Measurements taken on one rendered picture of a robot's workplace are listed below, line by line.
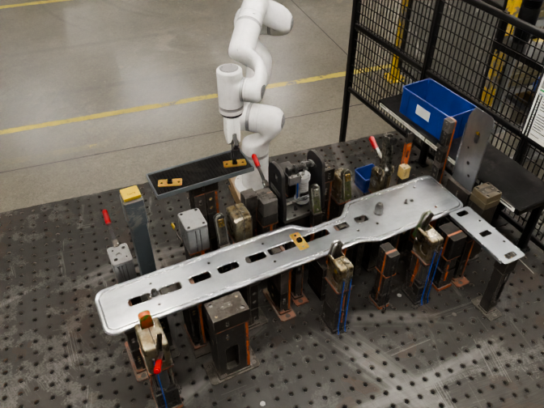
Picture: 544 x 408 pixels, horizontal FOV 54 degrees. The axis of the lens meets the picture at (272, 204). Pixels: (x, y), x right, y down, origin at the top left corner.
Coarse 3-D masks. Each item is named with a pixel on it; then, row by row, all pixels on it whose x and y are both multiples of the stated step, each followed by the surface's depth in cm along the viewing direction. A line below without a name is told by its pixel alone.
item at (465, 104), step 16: (432, 80) 244; (416, 96) 234; (432, 96) 248; (448, 96) 238; (400, 112) 247; (416, 112) 237; (432, 112) 228; (448, 112) 242; (464, 112) 223; (432, 128) 231; (464, 128) 230
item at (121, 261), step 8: (112, 248) 177; (120, 248) 177; (128, 248) 178; (112, 256) 174; (120, 256) 175; (128, 256) 174; (112, 264) 172; (120, 264) 172; (128, 264) 174; (120, 272) 175; (128, 272) 176; (120, 280) 177
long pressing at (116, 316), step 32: (384, 192) 208; (416, 192) 208; (448, 192) 209; (320, 224) 194; (352, 224) 195; (384, 224) 195; (416, 224) 195; (224, 256) 183; (288, 256) 183; (320, 256) 183; (128, 288) 172; (160, 288) 172; (192, 288) 172; (224, 288) 172; (128, 320) 163
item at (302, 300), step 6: (288, 246) 194; (294, 246) 189; (294, 270) 197; (300, 270) 196; (294, 276) 199; (300, 276) 199; (294, 282) 201; (300, 282) 201; (294, 288) 203; (300, 288) 204; (294, 294) 206; (300, 294) 206; (294, 300) 205; (300, 300) 206; (306, 300) 205
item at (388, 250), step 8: (384, 248) 187; (392, 248) 187; (384, 256) 187; (392, 256) 184; (376, 264) 193; (384, 264) 188; (392, 264) 186; (376, 272) 196; (384, 272) 190; (392, 272) 189; (376, 280) 198; (384, 280) 193; (376, 288) 200; (384, 288) 196; (368, 296) 207; (376, 296) 201; (384, 296) 199; (376, 304) 203; (384, 304) 203; (392, 304) 204
